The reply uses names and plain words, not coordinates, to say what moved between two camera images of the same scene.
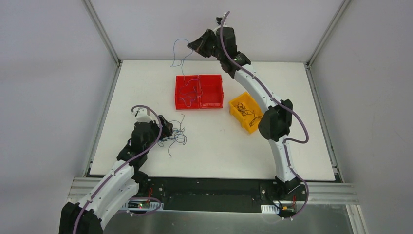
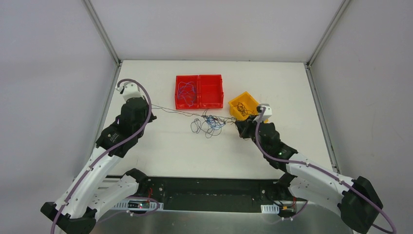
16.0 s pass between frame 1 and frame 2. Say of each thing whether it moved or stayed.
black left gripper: moved
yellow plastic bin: stayed
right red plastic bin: stayed
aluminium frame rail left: stayed
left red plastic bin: stayed
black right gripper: moved
